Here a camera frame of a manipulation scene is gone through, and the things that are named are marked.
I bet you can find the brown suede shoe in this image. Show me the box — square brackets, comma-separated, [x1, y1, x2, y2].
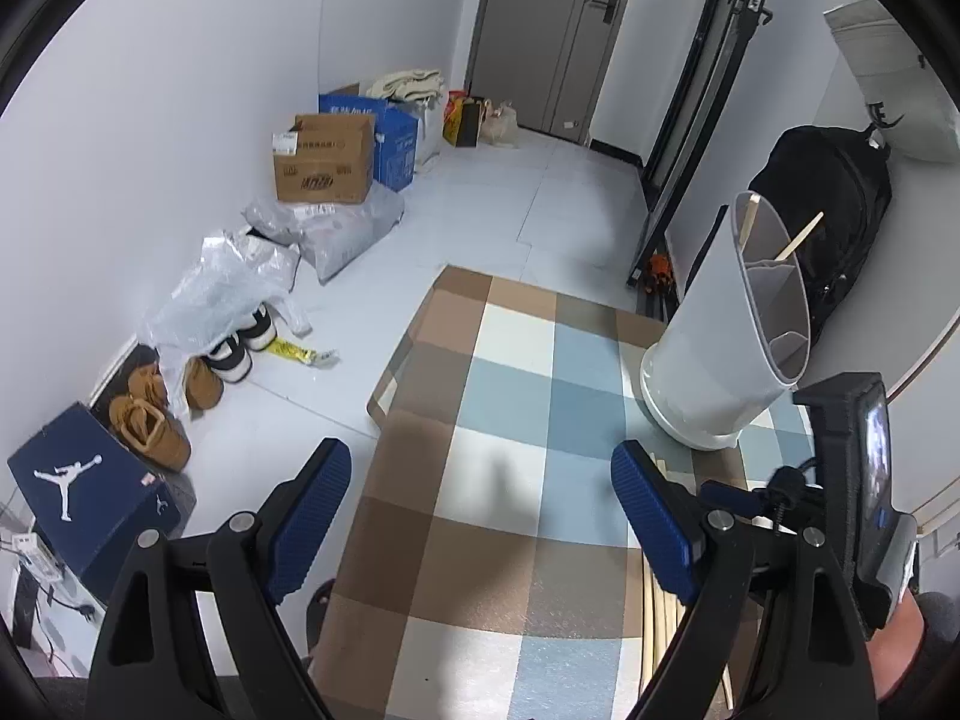
[127, 361, 170, 410]
[184, 356, 224, 412]
[109, 394, 192, 473]

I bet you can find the clear plastic bag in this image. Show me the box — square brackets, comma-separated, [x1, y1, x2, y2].
[146, 229, 312, 413]

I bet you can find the black and white sneaker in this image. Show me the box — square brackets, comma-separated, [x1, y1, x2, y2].
[206, 337, 254, 389]
[238, 304, 276, 352]

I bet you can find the blue cardboard box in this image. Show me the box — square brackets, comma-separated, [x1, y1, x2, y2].
[319, 94, 421, 192]

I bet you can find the pile of wooden chopsticks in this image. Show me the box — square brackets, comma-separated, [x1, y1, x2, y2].
[643, 454, 732, 706]

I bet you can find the checkered tablecloth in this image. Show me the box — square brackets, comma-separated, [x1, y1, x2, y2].
[307, 264, 818, 720]

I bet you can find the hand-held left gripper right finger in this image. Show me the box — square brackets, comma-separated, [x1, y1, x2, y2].
[610, 440, 878, 720]

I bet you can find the black paper bag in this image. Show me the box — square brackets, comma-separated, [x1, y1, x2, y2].
[456, 97, 487, 149]

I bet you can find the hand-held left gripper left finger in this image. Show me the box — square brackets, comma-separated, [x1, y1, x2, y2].
[86, 436, 353, 720]

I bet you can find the cream folded cloth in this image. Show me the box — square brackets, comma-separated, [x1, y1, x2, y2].
[366, 69, 445, 102]

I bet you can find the grey door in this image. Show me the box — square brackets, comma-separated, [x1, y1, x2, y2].
[465, 0, 646, 143]

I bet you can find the white power strip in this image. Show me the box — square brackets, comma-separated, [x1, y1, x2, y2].
[0, 531, 57, 578]

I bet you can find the white plastic bag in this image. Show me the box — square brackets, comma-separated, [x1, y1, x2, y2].
[409, 94, 445, 166]

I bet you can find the beige plastic bag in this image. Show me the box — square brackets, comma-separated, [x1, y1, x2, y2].
[480, 99, 520, 147]

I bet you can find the brown cardboard box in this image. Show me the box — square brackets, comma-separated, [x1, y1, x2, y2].
[271, 114, 377, 205]

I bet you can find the navy shoe box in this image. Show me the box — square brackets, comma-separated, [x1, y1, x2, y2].
[7, 401, 197, 595]

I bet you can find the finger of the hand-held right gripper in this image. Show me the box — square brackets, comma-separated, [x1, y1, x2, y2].
[701, 465, 822, 533]

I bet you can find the white divided utensil holder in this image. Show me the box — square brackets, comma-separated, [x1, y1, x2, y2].
[639, 191, 815, 452]

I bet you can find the person's right forearm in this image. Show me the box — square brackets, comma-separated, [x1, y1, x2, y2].
[870, 589, 960, 702]

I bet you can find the yellow wrapper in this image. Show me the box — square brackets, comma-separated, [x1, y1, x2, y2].
[266, 337, 340, 368]

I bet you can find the black backpack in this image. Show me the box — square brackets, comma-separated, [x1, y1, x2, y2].
[686, 126, 893, 350]

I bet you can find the yellow and red bag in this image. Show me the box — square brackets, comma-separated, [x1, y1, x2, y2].
[442, 90, 470, 145]

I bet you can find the grey parcel bag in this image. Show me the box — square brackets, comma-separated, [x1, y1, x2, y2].
[241, 184, 406, 286]

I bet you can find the black metal frame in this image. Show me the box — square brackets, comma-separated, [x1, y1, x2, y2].
[626, 0, 777, 293]

